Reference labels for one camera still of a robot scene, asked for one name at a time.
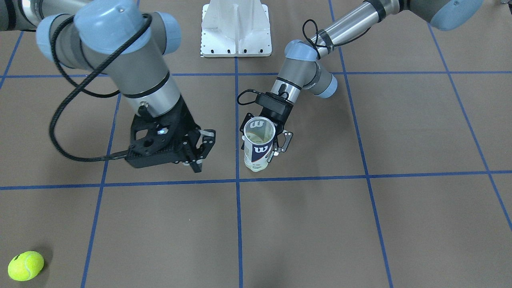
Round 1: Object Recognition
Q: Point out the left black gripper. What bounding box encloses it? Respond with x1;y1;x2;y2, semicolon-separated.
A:
239;107;293;162

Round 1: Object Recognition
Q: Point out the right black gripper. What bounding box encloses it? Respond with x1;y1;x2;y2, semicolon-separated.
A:
132;97;216;173

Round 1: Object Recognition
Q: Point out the white tennis ball can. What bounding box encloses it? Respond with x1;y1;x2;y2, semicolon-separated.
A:
243;116;276;172

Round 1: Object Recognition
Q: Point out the Wilson tennis ball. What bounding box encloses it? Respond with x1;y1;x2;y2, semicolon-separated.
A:
8;250;44;281

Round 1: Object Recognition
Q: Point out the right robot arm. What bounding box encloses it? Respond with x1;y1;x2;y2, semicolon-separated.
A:
1;0;216;173

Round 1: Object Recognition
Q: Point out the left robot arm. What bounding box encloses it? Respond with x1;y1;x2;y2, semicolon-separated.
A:
240;0;483;171

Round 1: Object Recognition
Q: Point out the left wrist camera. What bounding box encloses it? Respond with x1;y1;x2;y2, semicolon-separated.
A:
255;92;293;115

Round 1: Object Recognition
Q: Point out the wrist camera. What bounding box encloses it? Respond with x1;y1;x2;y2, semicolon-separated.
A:
125;115;188;168
255;92;293;115

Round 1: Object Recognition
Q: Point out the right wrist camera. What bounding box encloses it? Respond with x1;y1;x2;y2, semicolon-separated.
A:
125;115;188;168

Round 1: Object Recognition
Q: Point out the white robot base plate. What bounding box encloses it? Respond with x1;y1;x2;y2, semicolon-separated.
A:
200;0;272;57

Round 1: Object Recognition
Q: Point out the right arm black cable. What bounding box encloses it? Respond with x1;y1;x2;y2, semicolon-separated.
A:
49;14;153;163

